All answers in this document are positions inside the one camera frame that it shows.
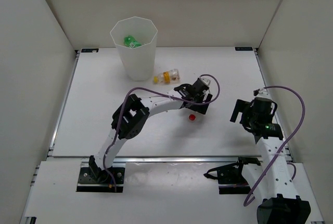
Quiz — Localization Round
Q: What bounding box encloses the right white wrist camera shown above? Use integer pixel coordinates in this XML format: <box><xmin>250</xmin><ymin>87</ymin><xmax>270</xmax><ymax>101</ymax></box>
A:
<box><xmin>253</xmin><ymin>88</ymin><xmax>272</xmax><ymax>100</ymax></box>

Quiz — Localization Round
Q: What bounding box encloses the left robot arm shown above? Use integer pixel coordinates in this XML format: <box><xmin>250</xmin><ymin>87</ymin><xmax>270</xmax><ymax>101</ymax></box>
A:
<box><xmin>88</xmin><ymin>77</ymin><xmax>213</xmax><ymax>183</ymax></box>

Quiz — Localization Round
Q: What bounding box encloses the clear bottle red label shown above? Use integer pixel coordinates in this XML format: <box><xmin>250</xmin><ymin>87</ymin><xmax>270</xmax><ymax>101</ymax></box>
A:
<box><xmin>188</xmin><ymin>113</ymin><xmax>202</xmax><ymax>122</ymax></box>

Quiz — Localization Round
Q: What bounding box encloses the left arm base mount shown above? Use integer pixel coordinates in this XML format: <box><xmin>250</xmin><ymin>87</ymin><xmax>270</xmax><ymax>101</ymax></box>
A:
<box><xmin>76</xmin><ymin>156</ymin><xmax>125</xmax><ymax>193</ymax></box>

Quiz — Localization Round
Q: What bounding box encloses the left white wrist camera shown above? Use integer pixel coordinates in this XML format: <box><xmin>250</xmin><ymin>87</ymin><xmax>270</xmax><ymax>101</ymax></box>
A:
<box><xmin>199</xmin><ymin>77</ymin><xmax>211</xmax><ymax>87</ymax></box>

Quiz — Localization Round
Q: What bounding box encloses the white octagonal plastic bin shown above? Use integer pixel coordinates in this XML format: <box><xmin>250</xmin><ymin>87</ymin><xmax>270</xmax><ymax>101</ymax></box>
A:
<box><xmin>110</xmin><ymin>17</ymin><xmax>158</xmax><ymax>81</ymax></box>

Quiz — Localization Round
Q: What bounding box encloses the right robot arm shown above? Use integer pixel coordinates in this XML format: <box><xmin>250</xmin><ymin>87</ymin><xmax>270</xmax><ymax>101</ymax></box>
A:
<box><xmin>230</xmin><ymin>97</ymin><xmax>311</xmax><ymax>223</ymax></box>

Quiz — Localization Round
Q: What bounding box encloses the clear bottle yellow cap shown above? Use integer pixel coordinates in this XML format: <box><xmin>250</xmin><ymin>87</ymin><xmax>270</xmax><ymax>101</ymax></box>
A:
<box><xmin>153</xmin><ymin>69</ymin><xmax>180</xmax><ymax>84</ymax></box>

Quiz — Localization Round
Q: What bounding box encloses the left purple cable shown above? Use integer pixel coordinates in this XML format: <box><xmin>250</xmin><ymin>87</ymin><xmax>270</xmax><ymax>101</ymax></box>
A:
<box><xmin>103</xmin><ymin>73</ymin><xmax>221</xmax><ymax>191</ymax></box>

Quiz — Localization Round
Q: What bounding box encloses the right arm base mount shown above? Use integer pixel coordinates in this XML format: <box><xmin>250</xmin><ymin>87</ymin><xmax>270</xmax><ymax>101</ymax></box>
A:
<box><xmin>203</xmin><ymin>156</ymin><xmax>261</xmax><ymax>194</ymax></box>

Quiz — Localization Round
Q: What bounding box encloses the green plastic bottle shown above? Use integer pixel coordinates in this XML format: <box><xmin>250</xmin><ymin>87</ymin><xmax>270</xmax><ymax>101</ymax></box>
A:
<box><xmin>123</xmin><ymin>35</ymin><xmax>142</xmax><ymax>49</ymax></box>

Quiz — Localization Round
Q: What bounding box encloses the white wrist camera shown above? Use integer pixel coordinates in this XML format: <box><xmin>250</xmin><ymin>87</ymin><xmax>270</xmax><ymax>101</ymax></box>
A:
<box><xmin>253</xmin><ymin>88</ymin><xmax>272</xmax><ymax>100</ymax></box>
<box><xmin>199</xmin><ymin>77</ymin><xmax>211</xmax><ymax>87</ymax></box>

